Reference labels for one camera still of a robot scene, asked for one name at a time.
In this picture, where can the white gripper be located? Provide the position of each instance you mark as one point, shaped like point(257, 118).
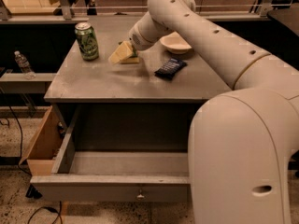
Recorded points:
point(139, 42)

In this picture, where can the green and yellow sponge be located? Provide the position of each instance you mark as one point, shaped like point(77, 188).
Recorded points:
point(134, 59)

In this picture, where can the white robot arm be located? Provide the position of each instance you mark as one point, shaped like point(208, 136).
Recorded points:
point(241, 141)

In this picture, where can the open grey top drawer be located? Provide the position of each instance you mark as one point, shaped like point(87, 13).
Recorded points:
point(112, 151)

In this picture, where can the silver drawer knob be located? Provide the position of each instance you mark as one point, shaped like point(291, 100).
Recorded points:
point(140, 196)

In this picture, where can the grey cabinet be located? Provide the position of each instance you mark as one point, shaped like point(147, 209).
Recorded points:
point(99, 81)

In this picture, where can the green soda can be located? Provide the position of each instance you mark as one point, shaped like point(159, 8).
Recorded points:
point(87, 41)

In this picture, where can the white bowl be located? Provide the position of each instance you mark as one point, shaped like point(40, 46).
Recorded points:
point(175, 44)

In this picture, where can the dark blue snack packet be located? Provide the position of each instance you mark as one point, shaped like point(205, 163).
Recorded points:
point(170, 68)

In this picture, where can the clear plastic water bottle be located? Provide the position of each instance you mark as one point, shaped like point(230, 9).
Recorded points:
point(24, 65)

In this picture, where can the grey side shelf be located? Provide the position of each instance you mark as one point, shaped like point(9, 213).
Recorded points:
point(17, 83)

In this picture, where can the wooden box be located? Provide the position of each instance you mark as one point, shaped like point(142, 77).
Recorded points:
point(44, 145)

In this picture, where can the metal railing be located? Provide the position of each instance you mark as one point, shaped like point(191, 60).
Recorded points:
point(78, 6)

